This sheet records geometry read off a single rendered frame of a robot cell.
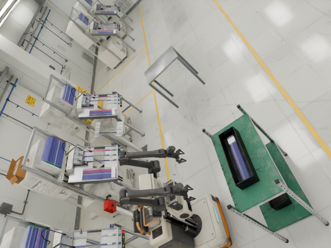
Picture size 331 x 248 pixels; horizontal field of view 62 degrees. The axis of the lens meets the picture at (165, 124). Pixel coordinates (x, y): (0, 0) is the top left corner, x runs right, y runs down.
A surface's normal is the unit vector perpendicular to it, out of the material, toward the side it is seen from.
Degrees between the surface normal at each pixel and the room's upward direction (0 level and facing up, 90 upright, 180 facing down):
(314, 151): 0
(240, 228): 0
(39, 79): 90
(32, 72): 90
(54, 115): 90
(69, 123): 90
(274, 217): 0
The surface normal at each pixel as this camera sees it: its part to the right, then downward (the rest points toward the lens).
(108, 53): 0.13, 0.67
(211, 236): -0.66, -0.49
